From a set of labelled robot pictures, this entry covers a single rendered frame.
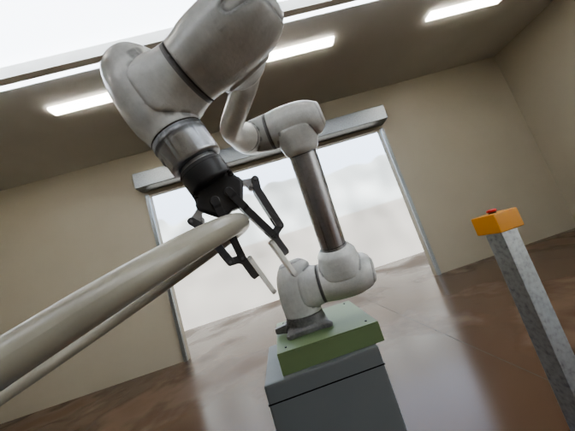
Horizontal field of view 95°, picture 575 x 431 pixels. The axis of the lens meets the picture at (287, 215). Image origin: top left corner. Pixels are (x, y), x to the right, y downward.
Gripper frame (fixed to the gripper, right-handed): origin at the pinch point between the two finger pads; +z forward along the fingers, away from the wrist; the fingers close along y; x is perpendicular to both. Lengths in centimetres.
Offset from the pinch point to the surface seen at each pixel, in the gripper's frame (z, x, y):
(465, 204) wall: 191, -397, -409
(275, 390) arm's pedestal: 38, -47, 19
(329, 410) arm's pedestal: 54, -44, 9
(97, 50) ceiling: -269, -253, -2
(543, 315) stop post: 86, -43, -78
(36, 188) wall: -322, -533, 235
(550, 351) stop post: 98, -43, -71
